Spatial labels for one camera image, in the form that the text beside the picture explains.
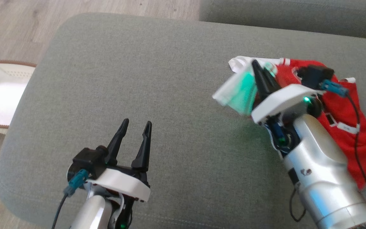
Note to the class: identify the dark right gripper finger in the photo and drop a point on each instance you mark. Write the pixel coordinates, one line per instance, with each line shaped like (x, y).
(272, 82)
(260, 82)

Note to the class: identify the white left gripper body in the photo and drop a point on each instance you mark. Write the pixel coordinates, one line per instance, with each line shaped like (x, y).
(122, 183)

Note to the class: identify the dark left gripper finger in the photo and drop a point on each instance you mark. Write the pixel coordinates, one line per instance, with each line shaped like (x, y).
(143, 146)
(118, 143)

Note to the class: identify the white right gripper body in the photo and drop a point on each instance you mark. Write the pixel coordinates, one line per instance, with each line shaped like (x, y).
(281, 100)

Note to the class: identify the red shirt white sleeves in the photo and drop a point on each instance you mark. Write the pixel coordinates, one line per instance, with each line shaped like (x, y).
(338, 108)

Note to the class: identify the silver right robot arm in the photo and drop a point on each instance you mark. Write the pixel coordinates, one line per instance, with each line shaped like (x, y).
(316, 159)

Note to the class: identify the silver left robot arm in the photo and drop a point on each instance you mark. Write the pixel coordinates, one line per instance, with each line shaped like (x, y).
(94, 213)

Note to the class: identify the grey sofa seat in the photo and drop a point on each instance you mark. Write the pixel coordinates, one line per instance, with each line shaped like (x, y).
(186, 111)

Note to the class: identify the grey sofa cushion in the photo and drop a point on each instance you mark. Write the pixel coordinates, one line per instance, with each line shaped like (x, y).
(297, 16)

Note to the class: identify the white laundry basket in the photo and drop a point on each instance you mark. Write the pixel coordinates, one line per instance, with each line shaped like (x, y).
(2, 95)

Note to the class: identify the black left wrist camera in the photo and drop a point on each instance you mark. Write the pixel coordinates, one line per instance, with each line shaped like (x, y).
(89, 160)

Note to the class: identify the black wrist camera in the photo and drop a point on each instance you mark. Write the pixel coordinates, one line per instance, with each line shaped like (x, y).
(89, 160)
(315, 76)

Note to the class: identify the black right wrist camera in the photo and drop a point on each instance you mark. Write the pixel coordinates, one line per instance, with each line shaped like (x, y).
(315, 76)

